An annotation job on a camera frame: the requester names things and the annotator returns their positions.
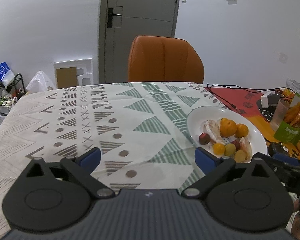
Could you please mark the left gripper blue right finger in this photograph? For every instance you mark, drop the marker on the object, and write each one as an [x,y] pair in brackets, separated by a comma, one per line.
[216,170]

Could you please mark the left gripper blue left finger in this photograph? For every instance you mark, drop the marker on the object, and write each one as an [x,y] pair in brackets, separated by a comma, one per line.
[80,169]

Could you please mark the kumquat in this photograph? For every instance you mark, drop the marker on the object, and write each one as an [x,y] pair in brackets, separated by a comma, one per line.
[218,149]
[240,156]

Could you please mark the green yellow plum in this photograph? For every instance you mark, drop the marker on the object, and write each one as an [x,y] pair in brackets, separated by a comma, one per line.
[230,149]

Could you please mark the red plum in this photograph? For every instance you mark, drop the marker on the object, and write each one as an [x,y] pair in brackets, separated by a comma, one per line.
[204,138]

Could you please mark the large orange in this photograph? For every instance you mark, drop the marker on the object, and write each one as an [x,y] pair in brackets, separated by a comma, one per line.
[227,127]

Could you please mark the small orange mandarin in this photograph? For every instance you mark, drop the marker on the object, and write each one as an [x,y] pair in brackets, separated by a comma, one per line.
[241,131]

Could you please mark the kumquat in plate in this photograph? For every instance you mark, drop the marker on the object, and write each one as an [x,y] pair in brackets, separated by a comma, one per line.
[240,156]

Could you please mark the peeled pomelo segment in plate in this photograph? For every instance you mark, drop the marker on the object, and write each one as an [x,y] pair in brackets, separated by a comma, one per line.
[246,147]

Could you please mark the green snack packet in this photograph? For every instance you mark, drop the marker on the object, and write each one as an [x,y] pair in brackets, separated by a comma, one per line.
[288,130]

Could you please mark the white round plate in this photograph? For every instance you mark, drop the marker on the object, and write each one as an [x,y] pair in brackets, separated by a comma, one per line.
[198,116]

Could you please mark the clear plastic cup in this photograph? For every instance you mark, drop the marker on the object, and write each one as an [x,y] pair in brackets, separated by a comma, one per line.
[279,114]

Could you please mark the patterned tablecloth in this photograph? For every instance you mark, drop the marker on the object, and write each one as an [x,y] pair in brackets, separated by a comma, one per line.
[139,127]

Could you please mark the red table mat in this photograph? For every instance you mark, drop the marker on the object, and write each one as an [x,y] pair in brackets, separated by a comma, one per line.
[244,101]

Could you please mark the white power adapter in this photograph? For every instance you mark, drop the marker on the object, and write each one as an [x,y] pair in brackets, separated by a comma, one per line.
[270,99]

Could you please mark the white plastic bag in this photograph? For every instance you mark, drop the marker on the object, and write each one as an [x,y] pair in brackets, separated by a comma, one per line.
[40,83]

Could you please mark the white foam packaging board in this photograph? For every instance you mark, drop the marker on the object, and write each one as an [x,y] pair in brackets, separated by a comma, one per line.
[74,73]

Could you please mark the white shopping bag on floor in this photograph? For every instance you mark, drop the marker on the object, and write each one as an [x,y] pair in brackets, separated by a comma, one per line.
[6,106]

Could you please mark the black shoe rack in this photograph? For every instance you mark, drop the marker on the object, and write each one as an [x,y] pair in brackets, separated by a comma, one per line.
[15,89]

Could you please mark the blue plastic bag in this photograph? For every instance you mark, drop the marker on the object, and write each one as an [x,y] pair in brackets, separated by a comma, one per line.
[6,74]

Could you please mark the orange chair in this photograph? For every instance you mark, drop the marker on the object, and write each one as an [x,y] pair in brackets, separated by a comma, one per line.
[155,58]

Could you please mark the grey door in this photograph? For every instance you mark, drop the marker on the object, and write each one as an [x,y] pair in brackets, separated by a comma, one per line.
[139,17]

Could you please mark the black door handle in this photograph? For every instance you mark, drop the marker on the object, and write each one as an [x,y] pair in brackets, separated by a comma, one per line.
[110,15]

